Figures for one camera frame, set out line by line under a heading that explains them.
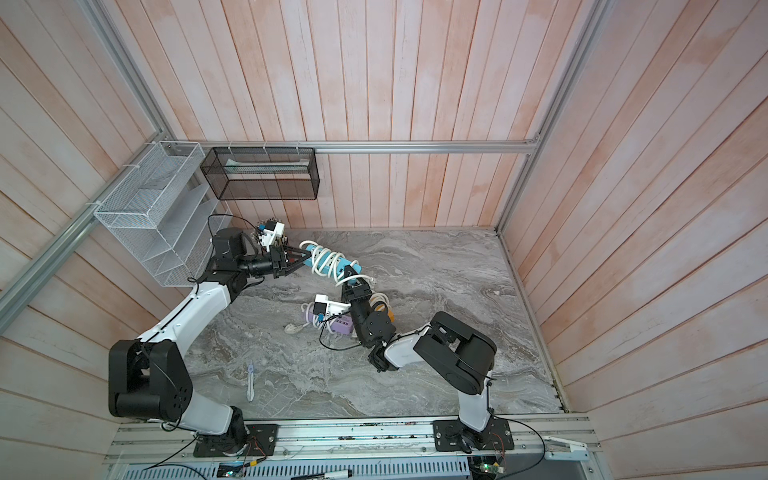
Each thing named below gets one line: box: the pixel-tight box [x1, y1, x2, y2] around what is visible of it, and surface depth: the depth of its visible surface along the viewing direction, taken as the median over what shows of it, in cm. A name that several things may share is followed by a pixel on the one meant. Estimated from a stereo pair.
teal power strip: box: [303, 245, 362, 284], surface depth 77 cm
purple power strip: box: [306, 310, 353, 335], surface depth 74 cm
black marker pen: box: [291, 469, 352, 480], surface depth 69 cm
